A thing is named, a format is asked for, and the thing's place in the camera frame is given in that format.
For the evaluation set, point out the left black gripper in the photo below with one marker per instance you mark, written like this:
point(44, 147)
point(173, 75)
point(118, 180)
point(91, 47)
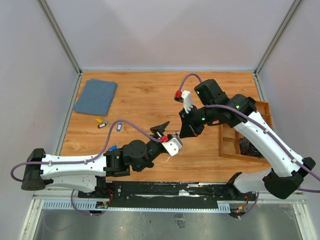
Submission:
point(158, 131)

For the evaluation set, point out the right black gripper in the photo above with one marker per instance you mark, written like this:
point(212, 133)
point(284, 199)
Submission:
point(188, 128)

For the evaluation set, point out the large metal keyring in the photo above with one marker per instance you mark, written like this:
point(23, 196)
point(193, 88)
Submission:
point(175, 133)

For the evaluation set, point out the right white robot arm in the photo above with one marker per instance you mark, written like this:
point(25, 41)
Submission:
point(288, 168)

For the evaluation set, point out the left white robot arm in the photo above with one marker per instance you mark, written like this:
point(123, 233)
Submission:
point(87, 173)

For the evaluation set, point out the blue tag key upper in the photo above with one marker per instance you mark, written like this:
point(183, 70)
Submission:
point(119, 126)

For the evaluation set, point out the blue tag key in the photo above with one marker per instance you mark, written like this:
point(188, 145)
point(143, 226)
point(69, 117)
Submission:
point(114, 147)
point(119, 126)

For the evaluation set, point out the wooden compartment tray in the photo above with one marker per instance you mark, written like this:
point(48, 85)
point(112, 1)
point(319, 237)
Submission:
point(230, 141)

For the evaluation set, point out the white tag key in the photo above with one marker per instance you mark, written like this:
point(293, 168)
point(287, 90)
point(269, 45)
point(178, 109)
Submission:
point(102, 124)

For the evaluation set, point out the yellow tag key left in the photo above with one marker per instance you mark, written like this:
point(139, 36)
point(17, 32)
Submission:
point(99, 120)

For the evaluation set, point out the rolled dark tie right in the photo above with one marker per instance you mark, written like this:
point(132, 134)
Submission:
point(248, 149)

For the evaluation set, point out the blue folded cloth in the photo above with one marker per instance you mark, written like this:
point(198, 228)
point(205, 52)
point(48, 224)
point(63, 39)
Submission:
point(96, 97)

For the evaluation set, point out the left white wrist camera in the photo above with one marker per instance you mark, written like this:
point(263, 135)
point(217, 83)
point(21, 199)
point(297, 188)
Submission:
point(173, 146)

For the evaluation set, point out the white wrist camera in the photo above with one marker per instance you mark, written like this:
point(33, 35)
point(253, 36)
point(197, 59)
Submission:
point(185, 97)
point(173, 146)

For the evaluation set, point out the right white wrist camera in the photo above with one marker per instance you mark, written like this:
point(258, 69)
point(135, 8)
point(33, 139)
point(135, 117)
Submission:
point(185, 97)

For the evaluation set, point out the black mounting base rail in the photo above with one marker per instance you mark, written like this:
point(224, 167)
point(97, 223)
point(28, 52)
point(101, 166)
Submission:
point(167, 193)

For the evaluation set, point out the right aluminium frame post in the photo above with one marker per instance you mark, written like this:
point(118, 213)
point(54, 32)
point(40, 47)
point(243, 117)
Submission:
point(293, 9)

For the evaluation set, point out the aluminium frame post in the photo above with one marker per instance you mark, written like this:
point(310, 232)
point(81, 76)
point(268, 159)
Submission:
point(58, 33)
point(293, 9)

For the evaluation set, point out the grey slotted cable duct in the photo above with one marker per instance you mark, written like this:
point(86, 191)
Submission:
point(148, 206)

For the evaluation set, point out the left aluminium frame post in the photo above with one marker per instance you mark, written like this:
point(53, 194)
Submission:
point(58, 33)

